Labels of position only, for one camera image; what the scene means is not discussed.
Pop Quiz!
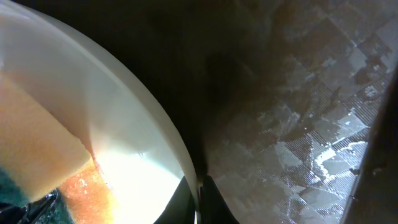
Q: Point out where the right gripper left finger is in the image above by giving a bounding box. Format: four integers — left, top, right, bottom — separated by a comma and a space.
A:
154, 177, 195, 224

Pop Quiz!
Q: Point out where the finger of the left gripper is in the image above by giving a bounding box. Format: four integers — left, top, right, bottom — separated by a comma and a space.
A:
1, 190, 58, 224

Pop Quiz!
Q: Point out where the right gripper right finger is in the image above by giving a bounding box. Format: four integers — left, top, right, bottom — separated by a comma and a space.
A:
200, 175, 239, 224

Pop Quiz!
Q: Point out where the green yellow sponge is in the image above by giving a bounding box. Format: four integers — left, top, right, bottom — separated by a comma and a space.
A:
1, 78, 91, 207

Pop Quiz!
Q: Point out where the large brown serving tray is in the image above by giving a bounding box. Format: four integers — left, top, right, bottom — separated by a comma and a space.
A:
24, 0, 397, 223

